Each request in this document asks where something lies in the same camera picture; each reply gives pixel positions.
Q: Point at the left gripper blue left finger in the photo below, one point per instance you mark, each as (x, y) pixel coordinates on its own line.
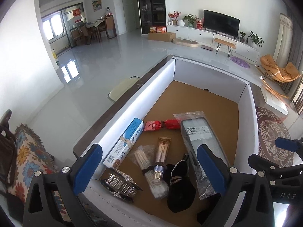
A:
(70, 184)

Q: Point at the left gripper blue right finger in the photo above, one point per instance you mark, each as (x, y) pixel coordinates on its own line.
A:
(225, 183)

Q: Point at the rhinestone bow hair clip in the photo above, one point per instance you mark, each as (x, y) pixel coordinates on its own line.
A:
(120, 185)

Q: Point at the black velvet pouch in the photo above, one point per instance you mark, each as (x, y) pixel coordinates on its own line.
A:
(181, 191)

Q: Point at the phone case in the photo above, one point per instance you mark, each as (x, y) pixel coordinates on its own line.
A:
(196, 131)

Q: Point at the blue white ointment box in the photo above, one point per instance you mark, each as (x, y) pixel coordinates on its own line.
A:
(124, 144)

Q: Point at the cotton swab bundle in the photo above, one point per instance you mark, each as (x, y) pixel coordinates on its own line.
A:
(143, 156)

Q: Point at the gold cosmetic tube clear cap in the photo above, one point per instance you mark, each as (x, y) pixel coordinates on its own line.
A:
(160, 165)

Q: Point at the red snack packet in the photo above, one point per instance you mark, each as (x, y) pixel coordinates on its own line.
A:
(171, 124)

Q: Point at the floral patterned cushion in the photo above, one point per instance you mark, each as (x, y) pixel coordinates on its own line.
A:
(31, 157)

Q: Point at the white flat box lid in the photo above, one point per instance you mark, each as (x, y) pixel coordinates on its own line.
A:
(275, 102)

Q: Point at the orange rocking lounge chair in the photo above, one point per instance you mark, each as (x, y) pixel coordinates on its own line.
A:
(270, 69)

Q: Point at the purple round floor mat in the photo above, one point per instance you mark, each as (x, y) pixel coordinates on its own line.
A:
(240, 62)

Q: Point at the white standing air conditioner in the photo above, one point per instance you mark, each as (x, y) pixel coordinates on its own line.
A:
(284, 41)

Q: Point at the white tv cabinet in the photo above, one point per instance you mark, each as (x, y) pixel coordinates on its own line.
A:
(203, 37)

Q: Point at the small wooden bench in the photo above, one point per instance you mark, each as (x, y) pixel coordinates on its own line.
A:
(230, 46)

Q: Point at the green potted plant right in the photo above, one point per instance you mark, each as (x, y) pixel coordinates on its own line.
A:
(255, 39)

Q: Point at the green potted plant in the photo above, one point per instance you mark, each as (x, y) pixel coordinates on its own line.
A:
(190, 20)
(255, 39)

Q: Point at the dining table with chairs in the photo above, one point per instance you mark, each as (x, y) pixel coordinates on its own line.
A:
(88, 32)

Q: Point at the brown cardboard carton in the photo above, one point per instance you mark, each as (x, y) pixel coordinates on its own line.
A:
(163, 37)

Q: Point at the black flat screen television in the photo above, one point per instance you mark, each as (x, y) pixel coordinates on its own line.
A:
(221, 23)

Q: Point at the green potted plant left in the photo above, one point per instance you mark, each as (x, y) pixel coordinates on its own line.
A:
(190, 20)

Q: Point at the red flower vase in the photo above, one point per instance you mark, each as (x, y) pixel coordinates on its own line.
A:
(174, 16)

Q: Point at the black glass display cabinet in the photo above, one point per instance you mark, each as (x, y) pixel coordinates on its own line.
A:
(152, 14)

